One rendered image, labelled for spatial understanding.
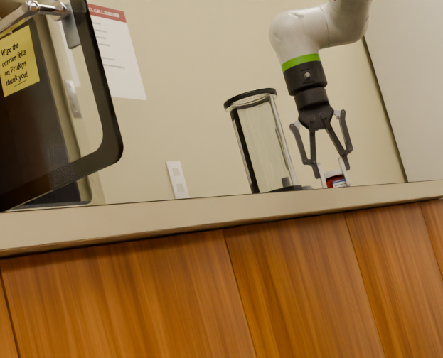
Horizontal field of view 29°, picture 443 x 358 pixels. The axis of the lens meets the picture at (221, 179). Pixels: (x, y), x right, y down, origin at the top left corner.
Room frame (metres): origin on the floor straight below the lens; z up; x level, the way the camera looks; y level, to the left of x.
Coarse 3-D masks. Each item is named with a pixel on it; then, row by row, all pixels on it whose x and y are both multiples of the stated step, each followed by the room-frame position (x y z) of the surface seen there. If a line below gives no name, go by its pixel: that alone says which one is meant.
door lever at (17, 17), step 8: (24, 8) 1.01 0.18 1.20; (32, 8) 1.01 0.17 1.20; (40, 8) 1.02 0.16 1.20; (48, 8) 1.03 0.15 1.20; (56, 8) 1.04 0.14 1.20; (8, 16) 1.03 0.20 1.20; (16, 16) 1.02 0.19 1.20; (24, 16) 1.02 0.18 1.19; (32, 16) 1.03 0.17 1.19; (56, 16) 1.05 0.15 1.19; (0, 24) 1.04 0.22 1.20; (8, 24) 1.04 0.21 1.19; (16, 24) 1.04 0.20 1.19; (0, 32) 1.05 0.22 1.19; (8, 32) 1.06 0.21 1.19
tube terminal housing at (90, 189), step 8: (88, 176) 1.47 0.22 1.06; (96, 176) 1.48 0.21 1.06; (80, 184) 1.49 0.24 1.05; (88, 184) 1.50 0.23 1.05; (96, 184) 1.48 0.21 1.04; (80, 192) 1.48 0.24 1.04; (88, 192) 1.50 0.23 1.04; (96, 192) 1.47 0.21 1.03; (88, 200) 1.49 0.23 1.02; (96, 200) 1.47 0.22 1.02; (104, 200) 1.49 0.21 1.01; (32, 208) 1.33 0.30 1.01; (40, 208) 1.35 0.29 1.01
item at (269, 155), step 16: (256, 96) 1.63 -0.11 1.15; (272, 96) 1.66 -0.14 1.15; (240, 112) 1.64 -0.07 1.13; (256, 112) 1.63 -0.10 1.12; (272, 112) 1.65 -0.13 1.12; (256, 128) 1.63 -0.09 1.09; (272, 128) 1.64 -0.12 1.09; (256, 144) 1.64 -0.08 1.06; (272, 144) 1.64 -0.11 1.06; (256, 160) 1.64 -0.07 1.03; (272, 160) 1.63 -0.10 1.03; (288, 160) 1.65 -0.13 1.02; (256, 176) 1.64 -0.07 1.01; (272, 176) 1.63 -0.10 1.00; (288, 176) 1.64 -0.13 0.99
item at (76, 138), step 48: (0, 0) 1.11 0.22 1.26; (48, 0) 1.06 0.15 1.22; (48, 48) 1.07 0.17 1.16; (96, 48) 1.03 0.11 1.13; (0, 96) 1.14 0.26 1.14; (48, 96) 1.08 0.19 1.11; (96, 96) 1.03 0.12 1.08; (0, 144) 1.16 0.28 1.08; (48, 144) 1.10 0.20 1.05; (96, 144) 1.05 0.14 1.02; (0, 192) 1.17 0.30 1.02; (48, 192) 1.12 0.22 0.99
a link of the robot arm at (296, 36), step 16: (288, 16) 1.91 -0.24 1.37; (304, 16) 1.91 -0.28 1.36; (320, 16) 1.91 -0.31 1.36; (272, 32) 1.93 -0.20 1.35; (288, 32) 1.90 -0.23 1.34; (304, 32) 1.91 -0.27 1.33; (320, 32) 1.92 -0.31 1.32; (288, 48) 1.91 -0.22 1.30; (304, 48) 1.91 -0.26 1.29; (320, 48) 1.96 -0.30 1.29; (288, 64) 1.92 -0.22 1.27
